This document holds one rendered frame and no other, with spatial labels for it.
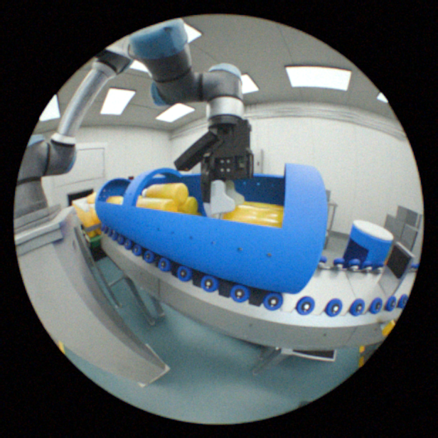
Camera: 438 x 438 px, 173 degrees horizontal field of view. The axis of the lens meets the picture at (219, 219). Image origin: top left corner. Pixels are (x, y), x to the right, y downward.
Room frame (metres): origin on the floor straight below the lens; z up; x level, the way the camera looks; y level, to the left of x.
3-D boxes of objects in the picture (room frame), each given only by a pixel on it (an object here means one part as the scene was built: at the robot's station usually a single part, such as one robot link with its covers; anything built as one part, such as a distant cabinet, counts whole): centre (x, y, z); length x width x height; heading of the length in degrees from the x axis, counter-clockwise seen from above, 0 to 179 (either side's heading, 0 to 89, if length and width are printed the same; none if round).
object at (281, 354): (0.13, -0.27, 0.31); 0.06 x 0.06 x 0.63; 64
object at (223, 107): (0.28, -0.01, 1.33); 0.08 x 0.08 x 0.05
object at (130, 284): (0.56, 0.62, 0.31); 0.06 x 0.06 x 0.63; 64
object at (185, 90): (0.25, 0.09, 1.41); 0.11 x 0.11 x 0.08; 3
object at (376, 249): (0.34, -0.82, 0.59); 0.28 x 0.28 x 0.88
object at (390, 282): (0.07, -0.55, 1.00); 0.10 x 0.04 x 0.15; 154
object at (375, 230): (0.34, -0.82, 1.03); 0.28 x 0.28 x 0.01
